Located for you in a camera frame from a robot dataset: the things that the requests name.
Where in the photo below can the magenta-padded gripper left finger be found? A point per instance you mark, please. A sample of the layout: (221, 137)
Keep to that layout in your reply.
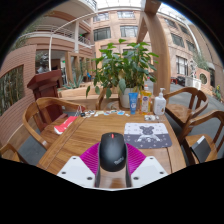
(75, 171)

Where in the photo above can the black computer mouse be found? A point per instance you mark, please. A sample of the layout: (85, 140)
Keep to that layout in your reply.
(112, 150)

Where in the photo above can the light wooden armchair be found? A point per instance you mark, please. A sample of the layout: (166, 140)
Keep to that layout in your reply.
(36, 113)
(193, 140)
(101, 100)
(8, 153)
(180, 111)

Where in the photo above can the dark red-brown wooden chair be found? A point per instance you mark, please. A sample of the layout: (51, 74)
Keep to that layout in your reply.
(45, 86)

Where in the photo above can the grey bear-print mouse pad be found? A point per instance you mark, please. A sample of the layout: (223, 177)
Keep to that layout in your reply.
(160, 140)

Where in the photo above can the green plant in white pot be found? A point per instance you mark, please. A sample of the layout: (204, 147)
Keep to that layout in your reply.
(128, 66)

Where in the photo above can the small white packet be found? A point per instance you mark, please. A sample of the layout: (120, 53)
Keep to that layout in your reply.
(151, 117)

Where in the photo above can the red flat packet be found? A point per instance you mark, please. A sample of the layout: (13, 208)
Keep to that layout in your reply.
(65, 125)

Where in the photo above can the blue tube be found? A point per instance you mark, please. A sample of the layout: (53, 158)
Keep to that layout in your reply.
(133, 104)

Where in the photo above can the white pump bottle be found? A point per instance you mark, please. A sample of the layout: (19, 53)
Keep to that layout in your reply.
(159, 105)

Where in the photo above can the black notebook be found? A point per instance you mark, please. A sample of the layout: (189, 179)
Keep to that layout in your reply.
(201, 150)

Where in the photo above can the small blue sticker card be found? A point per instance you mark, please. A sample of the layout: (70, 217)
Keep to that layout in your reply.
(121, 113)

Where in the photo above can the small dark key fob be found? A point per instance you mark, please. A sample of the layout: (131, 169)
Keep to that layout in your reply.
(82, 113)

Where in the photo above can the yellow dish soap bottle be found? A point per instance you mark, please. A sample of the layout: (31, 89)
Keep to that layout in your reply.
(145, 101)

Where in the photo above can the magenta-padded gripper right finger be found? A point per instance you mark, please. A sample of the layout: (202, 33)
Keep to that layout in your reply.
(150, 171)

